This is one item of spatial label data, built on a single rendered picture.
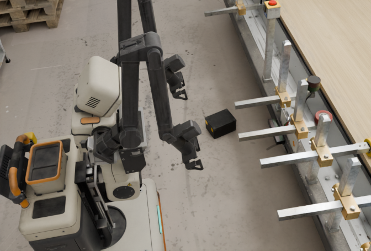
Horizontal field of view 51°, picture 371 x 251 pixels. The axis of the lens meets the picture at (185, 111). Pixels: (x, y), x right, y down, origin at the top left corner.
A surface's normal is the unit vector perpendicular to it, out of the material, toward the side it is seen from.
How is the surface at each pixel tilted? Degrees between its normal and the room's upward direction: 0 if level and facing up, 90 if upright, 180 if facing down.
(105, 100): 90
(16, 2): 90
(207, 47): 0
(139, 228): 0
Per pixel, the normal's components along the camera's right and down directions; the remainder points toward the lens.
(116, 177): 0.15, 0.68
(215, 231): -0.09, -0.71
